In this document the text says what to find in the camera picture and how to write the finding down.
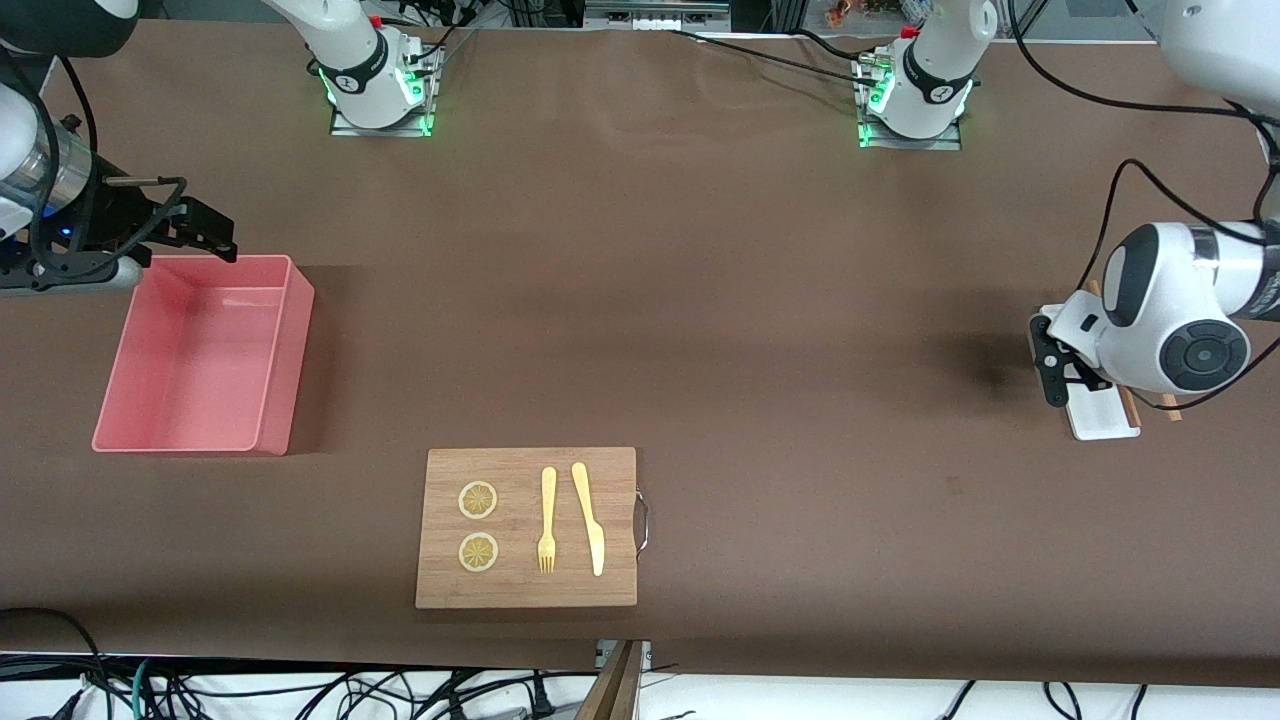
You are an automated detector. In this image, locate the yellow plastic fork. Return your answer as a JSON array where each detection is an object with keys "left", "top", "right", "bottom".
[{"left": 537, "top": 467, "right": 558, "bottom": 574}]

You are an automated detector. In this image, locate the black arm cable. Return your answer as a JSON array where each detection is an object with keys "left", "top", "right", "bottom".
[
  {"left": 1008, "top": 0, "right": 1280, "bottom": 411},
  {"left": 30, "top": 55, "right": 191, "bottom": 276}
]

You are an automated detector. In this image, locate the long black tabletop cable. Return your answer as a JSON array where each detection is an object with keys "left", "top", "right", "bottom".
[{"left": 668, "top": 28, "right": 881, "bottom": 81}]

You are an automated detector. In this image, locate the yellow plastic knife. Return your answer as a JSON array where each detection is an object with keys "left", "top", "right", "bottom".
[{"left": 571, "top": 461, "right": 606, "bottom": 578}]

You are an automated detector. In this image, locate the white rectangular tray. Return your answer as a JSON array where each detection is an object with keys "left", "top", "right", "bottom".
[{"left": 1040, "top": 303, "right": 1141, "bottom": 441}]

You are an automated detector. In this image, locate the looped black floor cable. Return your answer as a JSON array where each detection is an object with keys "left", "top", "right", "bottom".
[{"left": 0, "top": 607, "right": 113, "bottom": 720}]

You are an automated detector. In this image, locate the pink plastic bin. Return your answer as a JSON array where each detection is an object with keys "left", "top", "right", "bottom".
[{"left": 92, "top": 255, "right": 316, "bottom": 457}]

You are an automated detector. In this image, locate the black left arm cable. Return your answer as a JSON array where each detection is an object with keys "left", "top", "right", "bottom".
[{"left": 1008, "top": 0, "right": 1280, "bottom": 411}]

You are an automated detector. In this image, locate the aluminium frame bar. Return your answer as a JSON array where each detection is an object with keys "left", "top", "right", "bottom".
[{"left": 583, "top": 0, "right": 733, "bottom": 31}]

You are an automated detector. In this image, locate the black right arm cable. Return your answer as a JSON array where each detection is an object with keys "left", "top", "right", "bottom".
[{"left": 30, "top": 55, "right": 191, "bottom": 276}]

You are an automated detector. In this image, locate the wooden plank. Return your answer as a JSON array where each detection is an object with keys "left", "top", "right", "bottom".
[{"left": 575, "top": 640, "right": 641, "bottom": 720}]

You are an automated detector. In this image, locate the short black tabletop cable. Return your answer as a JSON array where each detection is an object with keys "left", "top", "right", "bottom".
[{"left": 795, "top": 28, "right": 863, "bottom": 59}]

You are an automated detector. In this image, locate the wooden cutting board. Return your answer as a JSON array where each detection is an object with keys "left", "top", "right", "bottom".
[{"left": 415, "top": 447, "right": 651, "bottom": 609}]

